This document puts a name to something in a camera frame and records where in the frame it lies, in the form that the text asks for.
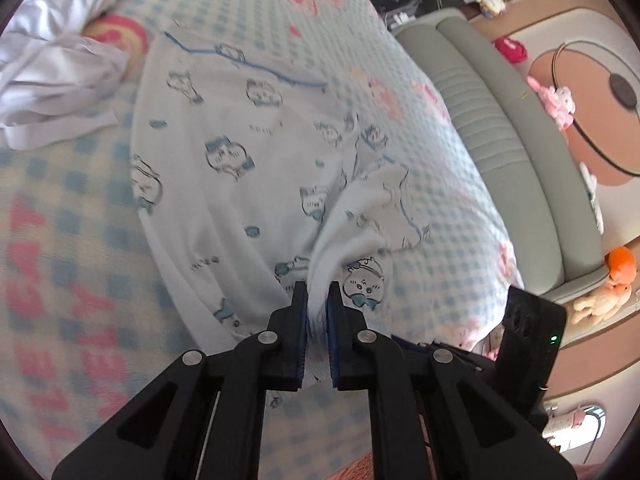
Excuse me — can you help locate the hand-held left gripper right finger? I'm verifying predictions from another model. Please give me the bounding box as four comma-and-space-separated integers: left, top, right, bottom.
326, 281, 576, 480

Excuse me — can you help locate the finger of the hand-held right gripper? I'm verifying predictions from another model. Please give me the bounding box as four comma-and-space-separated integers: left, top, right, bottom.
391, 334, 451, 353

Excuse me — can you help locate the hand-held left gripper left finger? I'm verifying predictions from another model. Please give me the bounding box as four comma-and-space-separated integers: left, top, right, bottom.
52, 281, 308, 480

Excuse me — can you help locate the white cartoon print pajama top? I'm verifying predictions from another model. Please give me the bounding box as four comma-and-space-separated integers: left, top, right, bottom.
129, 30, 431, 406

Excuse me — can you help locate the beige plush toy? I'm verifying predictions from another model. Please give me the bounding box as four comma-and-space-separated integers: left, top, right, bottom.
572, 287, 628, 326

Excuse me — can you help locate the pink bottle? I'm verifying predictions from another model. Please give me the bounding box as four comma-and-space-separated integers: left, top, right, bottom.
547, 407, 586, 433

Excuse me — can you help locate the orange plush toy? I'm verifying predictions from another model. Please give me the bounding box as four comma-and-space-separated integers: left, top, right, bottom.
604, 246, 640, 291

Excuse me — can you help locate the pink fluffy fabric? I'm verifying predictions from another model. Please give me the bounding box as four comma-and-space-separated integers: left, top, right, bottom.
320, 452, 373, 480

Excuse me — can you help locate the grey padded headboard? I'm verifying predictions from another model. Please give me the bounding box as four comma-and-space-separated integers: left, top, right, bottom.
392, 10, 608, 301

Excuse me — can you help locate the pink and white plush toy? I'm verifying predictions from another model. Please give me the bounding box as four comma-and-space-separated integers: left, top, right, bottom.
527, 77, 576, 131

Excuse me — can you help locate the checkered cartoon print blanket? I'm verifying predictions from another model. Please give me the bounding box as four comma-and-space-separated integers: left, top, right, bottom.
0, 0, 526, 480

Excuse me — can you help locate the red plush toy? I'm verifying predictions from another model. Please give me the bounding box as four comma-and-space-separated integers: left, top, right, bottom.
492, 36, 530, 65

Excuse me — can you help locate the white satin garment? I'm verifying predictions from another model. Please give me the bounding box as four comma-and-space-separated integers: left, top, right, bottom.
0, 0, 131, 150

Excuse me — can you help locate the ring wall lamp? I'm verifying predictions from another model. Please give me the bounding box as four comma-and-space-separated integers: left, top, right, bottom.
552, 40, 640, 178

